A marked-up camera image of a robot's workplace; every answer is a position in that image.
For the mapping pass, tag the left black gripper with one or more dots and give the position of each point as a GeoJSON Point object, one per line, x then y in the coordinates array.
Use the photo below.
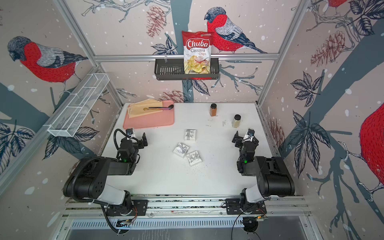
{"type": "Point", "coordinates": [137, 142]}

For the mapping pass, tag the orange spice jar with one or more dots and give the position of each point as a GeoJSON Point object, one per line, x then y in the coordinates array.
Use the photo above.
{"type": "Point", "coordinates": [213, 110]}

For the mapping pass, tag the Chuba cassava chips bag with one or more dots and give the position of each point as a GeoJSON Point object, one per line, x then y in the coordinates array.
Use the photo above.
{"type": "Point", "coordinates": [197, 52]}

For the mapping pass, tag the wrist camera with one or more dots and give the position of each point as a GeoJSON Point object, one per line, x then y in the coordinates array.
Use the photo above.
{"type": "Point", "coordinates": [249, 135]}
{"type": "Point", "coordinates": [130, 133]}

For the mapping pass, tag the iridescent black spoon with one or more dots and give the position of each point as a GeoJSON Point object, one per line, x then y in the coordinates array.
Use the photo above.
{"type": "Point", "coordinates": [170, 107]}

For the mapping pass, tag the white mesh shelf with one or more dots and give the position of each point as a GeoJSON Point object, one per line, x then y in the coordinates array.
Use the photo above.
{"type": "Point", "coordinates": [71, 118]}

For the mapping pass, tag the pink tray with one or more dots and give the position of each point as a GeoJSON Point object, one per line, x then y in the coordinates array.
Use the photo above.
{"type": "Point", "coordinates": [159, 119]}

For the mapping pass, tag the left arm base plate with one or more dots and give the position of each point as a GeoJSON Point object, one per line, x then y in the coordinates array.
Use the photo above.
{"type": "Point", "coordinates": [132, 208]}

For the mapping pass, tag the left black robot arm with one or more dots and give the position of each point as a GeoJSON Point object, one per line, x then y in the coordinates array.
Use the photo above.
{"type": "Point", "coordinates": [88, 182]}

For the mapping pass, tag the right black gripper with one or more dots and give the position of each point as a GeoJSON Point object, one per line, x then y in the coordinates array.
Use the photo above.
{"type": "Point", "coordinates": [242, 142]}

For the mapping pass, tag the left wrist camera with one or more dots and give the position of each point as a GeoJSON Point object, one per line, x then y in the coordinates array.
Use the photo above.
{"type": "Point", "coordinates": [130, 133]}

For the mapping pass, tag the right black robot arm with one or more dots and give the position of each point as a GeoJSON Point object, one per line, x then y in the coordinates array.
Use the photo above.
{"type": "Point", "coordinates": [272, 175]}

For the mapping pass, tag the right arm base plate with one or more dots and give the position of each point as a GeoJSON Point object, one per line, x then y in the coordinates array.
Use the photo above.
{"type": "Point", "coordinates": [236, 206]}

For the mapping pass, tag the white gift box left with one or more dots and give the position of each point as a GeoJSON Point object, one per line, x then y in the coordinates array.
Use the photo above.
{"type": "Point", "coordinates": [181, 150]}

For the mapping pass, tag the beige cloth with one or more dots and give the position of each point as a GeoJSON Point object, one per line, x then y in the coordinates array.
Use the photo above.
{"type": "Point", "coordinates": [138, 109]}

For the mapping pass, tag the pale spice jar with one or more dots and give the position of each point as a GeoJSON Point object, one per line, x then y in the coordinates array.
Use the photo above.
{"type": "Point", "coordinates": [236, 121]}

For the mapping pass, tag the white jewelry box lid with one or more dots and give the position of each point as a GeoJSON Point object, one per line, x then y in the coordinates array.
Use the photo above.
{"type": "Point", "coordinates": [190, 135]}

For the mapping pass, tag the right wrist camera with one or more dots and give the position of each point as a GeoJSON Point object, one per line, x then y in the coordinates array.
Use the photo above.
{"type": "Point", "coordinates": [249, 135]}

